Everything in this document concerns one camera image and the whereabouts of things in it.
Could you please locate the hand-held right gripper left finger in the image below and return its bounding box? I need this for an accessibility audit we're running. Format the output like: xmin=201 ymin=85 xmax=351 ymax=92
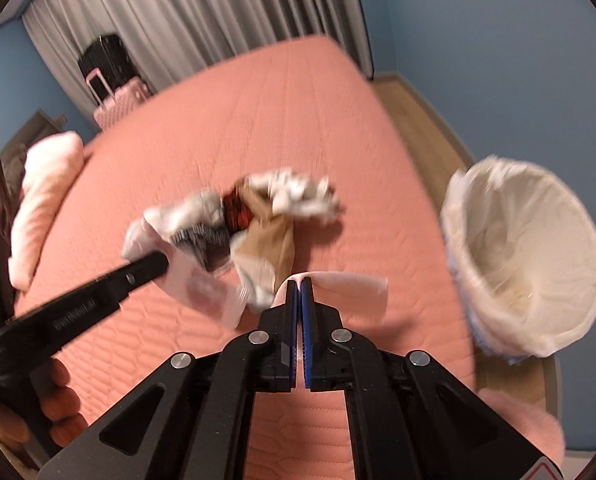
xmin=38 ymin=279 xmax=299 ymax=480

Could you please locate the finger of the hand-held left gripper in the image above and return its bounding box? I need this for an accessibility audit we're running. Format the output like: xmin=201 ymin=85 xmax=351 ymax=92
xmin=104 ymin=252 xmax=171 ymax=305

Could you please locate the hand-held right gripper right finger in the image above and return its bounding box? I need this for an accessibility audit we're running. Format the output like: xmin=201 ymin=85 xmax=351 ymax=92
xmin=300 ymin=279 xmax=565 ymax=480

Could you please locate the pink paper sheet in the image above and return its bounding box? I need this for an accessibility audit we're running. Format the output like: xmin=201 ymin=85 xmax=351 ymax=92
xmin=278 ymin=271 xmax=389 ymax=321

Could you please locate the black and white printed wrapper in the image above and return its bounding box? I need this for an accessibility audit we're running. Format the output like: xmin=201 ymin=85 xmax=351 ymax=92
xmin=170 ymin=225 xmax=231 ymax=273

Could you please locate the clear plastic bag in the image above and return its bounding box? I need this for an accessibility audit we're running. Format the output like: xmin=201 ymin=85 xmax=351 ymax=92
xmin=122 ymin=192 xmax=279 ymax=331

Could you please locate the brown paper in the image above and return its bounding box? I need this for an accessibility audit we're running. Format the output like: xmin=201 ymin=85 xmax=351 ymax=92
xmin=230 ymin=180 xmax=296 ymax=281

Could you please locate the red wrapper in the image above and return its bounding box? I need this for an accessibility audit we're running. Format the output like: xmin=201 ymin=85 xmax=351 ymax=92
xmin=220 ymin=185 xmax=253 ymax=233

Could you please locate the trash bin with white liner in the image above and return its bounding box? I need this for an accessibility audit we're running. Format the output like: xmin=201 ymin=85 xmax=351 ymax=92
xmin=440 ymin=155 xmax=596 ymax=361

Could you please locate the person's left hand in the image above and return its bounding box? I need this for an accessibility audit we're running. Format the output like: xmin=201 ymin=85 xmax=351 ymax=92
xmin=36 ymin=359 xmax=86 ymax=456

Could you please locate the pink fluffy pillow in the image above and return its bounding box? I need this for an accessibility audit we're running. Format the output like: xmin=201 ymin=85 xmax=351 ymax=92
xmin=8 ymin=131 xmax=84 ymax=291

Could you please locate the pink suitcase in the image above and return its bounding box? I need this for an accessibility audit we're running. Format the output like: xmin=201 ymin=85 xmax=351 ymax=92
xmin=85 ymin=67 xmax=151 ymax=131

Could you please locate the dark wooden bedside cabinet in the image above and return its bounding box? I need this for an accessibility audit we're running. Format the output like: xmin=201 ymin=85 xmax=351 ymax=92
xmin=8 ymin=110 xmax=68 ymax=161

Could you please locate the pink quilted bed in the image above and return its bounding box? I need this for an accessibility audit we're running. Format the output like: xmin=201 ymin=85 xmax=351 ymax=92
xmin=15 ymin=35 xmax=479 ymax=480

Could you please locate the black suitcase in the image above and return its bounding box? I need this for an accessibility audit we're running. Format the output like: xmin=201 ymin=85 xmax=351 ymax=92
xmin=76 ymin=34 xmax=141 ymax=92

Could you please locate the person's pink fleece clothing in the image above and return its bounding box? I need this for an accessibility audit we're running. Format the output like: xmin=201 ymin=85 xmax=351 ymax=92
xmin=478 ymin=387 xmax=565 ymax=466

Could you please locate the grey curtain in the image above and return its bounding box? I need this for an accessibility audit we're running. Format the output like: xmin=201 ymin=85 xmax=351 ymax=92
xmin=22 ymin=0 xmax=376 ymax=106

